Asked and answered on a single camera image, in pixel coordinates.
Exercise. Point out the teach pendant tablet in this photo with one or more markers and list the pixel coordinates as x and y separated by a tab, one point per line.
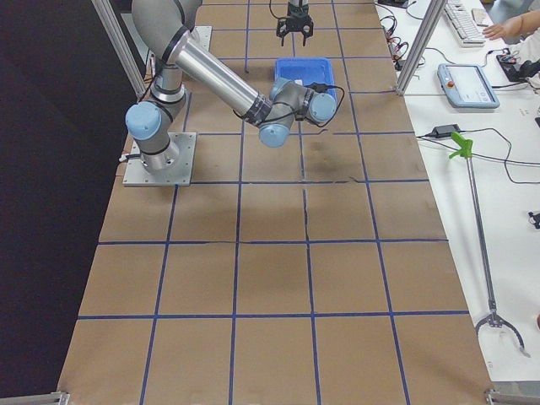
466	86

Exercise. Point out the black power adapter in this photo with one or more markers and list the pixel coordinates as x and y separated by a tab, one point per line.
444	131

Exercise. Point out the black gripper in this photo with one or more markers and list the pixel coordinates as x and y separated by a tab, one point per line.
295	9

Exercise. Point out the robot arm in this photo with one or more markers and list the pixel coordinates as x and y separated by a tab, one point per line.
168	30

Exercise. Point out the person hand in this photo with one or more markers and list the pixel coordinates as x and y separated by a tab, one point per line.
510	28

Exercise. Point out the white keyboard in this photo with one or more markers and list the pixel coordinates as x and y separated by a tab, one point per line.
462	26

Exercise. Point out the blue plastic tray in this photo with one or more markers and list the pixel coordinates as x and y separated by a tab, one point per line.
309	69

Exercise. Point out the aluminium frame post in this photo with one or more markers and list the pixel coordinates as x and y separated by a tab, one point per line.
425	31

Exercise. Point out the brown paper table cover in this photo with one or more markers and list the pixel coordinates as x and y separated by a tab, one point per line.
314	273

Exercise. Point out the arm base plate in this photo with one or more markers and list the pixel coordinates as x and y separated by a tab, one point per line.
172	167

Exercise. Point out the green reacher grabber tool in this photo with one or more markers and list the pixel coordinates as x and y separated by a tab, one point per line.
492	319

